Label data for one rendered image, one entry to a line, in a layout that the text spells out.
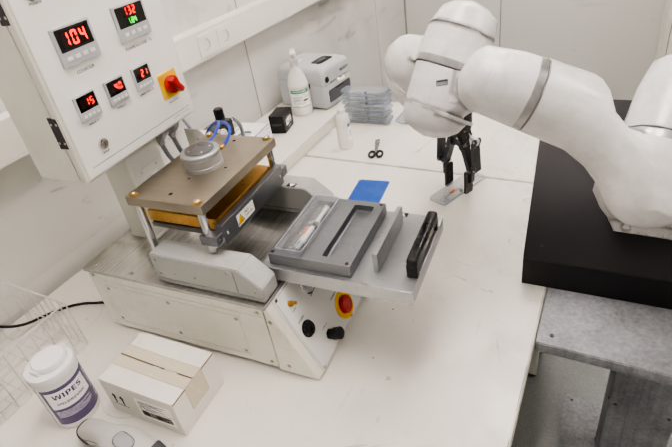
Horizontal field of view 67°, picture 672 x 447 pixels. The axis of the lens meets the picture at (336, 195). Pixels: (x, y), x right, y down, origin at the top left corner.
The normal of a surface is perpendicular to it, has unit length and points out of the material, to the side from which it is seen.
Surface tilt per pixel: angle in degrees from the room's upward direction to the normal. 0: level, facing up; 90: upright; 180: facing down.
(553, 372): 0
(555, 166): 46
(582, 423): 0
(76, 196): 90
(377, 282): 0
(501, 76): 57
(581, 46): 90
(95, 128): 90
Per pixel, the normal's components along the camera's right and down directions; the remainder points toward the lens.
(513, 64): -0.11, -0.40
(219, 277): -0.39, 0.54
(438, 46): -0.54, -0.09
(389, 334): -0.14, -0.84
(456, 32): -0.26, -0.08
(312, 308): 0.77, -0.26
